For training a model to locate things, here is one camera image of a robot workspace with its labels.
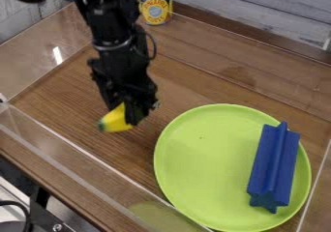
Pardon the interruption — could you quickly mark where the black metal bracket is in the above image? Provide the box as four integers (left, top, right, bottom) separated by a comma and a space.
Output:
28, 185, 77, 232

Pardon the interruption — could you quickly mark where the clear acrylic enclosure wall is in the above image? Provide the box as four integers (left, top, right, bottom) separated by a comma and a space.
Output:
0, 6, 331, 232

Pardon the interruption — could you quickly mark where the yellow labelled tin can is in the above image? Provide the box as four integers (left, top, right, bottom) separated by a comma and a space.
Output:
138, 0, 173, 25

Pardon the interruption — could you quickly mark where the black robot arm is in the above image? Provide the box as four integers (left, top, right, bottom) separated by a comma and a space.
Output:
19, 0, 158, 126

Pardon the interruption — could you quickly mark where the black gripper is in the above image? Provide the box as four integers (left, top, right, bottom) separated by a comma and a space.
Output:
87, 45, 161, 127

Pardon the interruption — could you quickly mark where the green plate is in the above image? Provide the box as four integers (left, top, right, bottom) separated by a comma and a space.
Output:
154, 104, 312, 232

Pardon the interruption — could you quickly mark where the yellow toy banana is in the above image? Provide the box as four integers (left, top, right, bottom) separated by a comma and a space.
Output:
98, 103, 133, 132

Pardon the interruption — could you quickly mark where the blue star-shaped block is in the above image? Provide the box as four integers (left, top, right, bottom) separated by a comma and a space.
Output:
247, 122, 300, 214

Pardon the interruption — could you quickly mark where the black cable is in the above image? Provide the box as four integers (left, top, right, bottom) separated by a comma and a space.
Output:
0, 199, 36, 232

